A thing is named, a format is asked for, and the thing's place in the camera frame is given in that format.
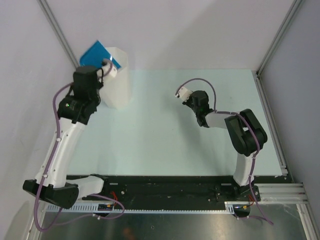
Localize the blue plastic dustpan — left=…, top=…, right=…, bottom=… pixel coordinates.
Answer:
left=79, top=40, right=122, bottom=69

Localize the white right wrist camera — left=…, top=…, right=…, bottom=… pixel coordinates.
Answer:
left=175, top=86, right=193, bottom=102

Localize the right aluminium corner post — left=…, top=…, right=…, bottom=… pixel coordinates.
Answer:
left=256, top=0, right=305, bottom=77

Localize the grey slotted cable duct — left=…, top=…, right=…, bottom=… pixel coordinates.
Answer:
left=45, top=201, right=236, bottom=214

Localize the white translucent tall bin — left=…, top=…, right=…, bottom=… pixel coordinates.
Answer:
left=99, top=47, right=132, bottom=110

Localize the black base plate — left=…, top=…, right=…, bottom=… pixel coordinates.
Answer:
left=66, top=174, right=293, bottom=203

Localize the left aluminium corner post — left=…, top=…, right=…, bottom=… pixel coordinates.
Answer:
left=37, top=0, right=80, bottom=69

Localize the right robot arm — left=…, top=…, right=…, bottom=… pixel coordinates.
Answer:
left=175, top=87, right=268, bottom=201

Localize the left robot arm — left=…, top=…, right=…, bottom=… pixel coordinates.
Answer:
left=22, top=65, right=111, bottom=209

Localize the aluminium corner post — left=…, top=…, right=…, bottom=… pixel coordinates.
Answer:
left=256, top=0, right=305, bottom=77
left=37, top=0, right=80, bottom=69

